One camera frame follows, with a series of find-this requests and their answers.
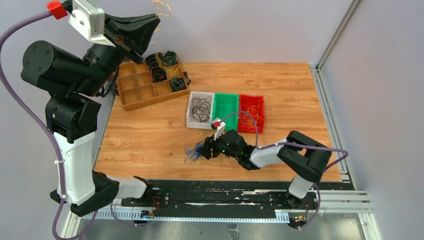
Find white plastic bin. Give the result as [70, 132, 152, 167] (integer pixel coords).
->
[186, 91, 215, 130]

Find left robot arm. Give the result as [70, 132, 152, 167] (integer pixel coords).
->
[21, 14, 160, 217]

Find blue yellow wires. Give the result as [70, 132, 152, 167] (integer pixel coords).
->
[183, 141, 206, 164]

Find rolled dark tie back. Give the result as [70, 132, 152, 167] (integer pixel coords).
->
[145, 52, 165, 70]

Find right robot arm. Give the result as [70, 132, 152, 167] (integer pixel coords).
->
[194, 130, 332, 209]

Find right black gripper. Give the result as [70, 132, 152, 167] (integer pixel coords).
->
[197, 129, 240, 160]

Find red plastic bin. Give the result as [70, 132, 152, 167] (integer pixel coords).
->
[237, 94, 265, 134]

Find rolled green tie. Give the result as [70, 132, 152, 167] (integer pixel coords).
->
[162, 50, 178, 67]

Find rolled dark tie middle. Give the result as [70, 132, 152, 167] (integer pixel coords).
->
[150, 67, 167, 83]

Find dark brown wire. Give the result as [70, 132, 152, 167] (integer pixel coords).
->
[189, 96, 213, 123]

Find wooden compartment tray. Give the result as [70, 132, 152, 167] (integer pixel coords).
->
[117, 61, 190, 111]

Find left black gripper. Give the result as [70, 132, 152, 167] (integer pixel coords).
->
[75, 13, 160, 97]

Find green plastic bin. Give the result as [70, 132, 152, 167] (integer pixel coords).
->
[212, 92, 239, 131]

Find rolled dark tie front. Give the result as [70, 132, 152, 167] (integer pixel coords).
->
[169, 76, 187, 93]

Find rolled dark tie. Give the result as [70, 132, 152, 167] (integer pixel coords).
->
[150, 67, 167, 83]
[145, 52, 165, 70]
[169, 76, 187, 93]

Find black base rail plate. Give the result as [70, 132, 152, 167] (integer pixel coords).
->
[114, 178, 355, 220]

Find yellow wire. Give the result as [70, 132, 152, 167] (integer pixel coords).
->
[147, 0, 263, 130]

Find aluminium frame rail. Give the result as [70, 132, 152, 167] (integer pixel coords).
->
[59, 185, 382, 240]

